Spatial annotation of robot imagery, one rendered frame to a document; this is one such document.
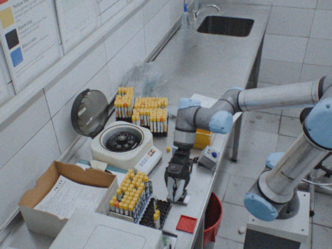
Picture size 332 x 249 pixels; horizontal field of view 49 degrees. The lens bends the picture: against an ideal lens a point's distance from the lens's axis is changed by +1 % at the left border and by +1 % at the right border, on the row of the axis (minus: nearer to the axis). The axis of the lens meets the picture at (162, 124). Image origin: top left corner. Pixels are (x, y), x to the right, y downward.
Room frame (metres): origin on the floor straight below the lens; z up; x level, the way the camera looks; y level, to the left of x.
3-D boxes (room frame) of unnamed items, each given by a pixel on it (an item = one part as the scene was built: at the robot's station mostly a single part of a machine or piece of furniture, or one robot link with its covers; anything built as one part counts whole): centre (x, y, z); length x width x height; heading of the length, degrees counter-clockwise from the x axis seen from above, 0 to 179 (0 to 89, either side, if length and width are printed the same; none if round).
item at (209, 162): (1.21, -0.18, 0.92); 0.13 x 0.07 x 0.08; 69
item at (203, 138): (1.38, -0.18, 0.93); 0.13 x 0.13 x 0.10; 68
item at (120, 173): (1.12, 0.27, 0.92); 0.24 x 0.12 x 0.10; 69
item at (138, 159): (1.27, 0.17, 0.94); 0.30 x 0.24 x 0.12; 60
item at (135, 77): (1.81, 0.15, 0.97); 0.26 x 0.17 x 0.19; 173
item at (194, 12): (3.00, -0.41, 0.94); 0.24 x 0.17 x 0.14; 69
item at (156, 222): (0.91, 0.05, 0.93); 0.17 x 0.09 x 0.11; 159
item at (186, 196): (1.01, -0.05, 0.89); 0.09 x 0.05 x 0.04; 67
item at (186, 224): (0.88, -0.08, 0.88); 0.07 x 0.07 x 0.01; 69
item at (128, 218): (0.97, 0.13, 0.91); 0.20 x 0.10 x 0.07; 159
